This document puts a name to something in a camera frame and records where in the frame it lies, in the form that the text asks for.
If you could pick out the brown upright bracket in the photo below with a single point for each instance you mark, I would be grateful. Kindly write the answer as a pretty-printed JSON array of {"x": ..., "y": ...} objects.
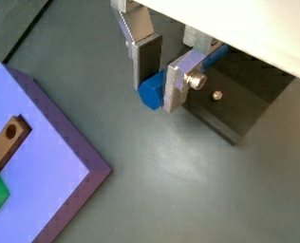
[{"x": 13, "y": 135}]

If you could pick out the black angle bracket fixture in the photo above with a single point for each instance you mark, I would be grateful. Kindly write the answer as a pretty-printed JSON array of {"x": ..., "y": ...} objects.
[{"x": 243, "y": 87}]

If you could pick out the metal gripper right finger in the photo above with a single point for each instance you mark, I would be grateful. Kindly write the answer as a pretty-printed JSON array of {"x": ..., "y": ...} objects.
[{"x": 185, "y": 72}]

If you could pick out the blue peg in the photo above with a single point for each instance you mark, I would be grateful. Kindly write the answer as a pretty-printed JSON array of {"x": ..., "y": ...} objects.
[{"x": 151, "y": 90}]

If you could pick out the purple base block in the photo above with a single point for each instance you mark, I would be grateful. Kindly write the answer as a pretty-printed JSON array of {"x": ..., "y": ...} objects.
[{"x": 56, "y": 169}]

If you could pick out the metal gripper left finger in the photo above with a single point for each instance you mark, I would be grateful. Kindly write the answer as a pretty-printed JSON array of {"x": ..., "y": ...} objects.
[{"x": 144, "y": 40}]

